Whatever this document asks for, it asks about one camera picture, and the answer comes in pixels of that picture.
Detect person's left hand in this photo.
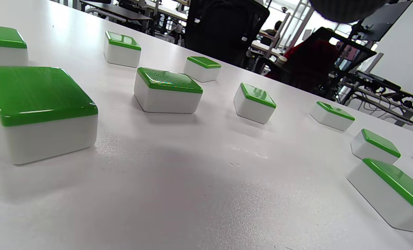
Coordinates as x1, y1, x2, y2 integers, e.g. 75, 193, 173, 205
309, 0, 389, 23

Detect green-backed mahjong tiles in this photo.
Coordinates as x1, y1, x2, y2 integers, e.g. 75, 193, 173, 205
0, 24, 413, 234

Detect black chair with chrome base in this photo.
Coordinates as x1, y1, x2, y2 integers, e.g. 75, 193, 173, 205
255, 27, 377, 101

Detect black monitor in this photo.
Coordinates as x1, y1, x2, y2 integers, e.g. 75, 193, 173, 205
357, 0, 413, 42

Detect red garment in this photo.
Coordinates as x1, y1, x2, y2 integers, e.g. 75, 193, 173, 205
267, 39, 339, 91

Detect black mesh office chair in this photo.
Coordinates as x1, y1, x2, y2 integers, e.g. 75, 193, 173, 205
185, 0, 270, 68

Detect black desk with cables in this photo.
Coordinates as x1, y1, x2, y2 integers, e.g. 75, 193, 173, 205
338, 69, 413, 136

